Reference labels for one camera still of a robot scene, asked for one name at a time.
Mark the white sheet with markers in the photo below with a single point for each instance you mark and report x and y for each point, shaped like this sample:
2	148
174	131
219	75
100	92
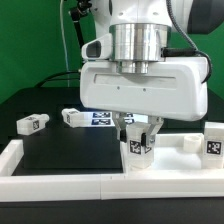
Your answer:
104	119

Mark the white U-shaped fence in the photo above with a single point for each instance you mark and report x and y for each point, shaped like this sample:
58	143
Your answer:
152	184

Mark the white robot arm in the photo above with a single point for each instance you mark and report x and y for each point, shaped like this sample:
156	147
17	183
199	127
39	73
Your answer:
130	67

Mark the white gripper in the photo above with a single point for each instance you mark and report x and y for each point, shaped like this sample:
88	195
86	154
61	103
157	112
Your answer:
173	88

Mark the white square table top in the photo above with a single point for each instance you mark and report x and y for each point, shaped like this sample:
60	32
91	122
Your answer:
173	152

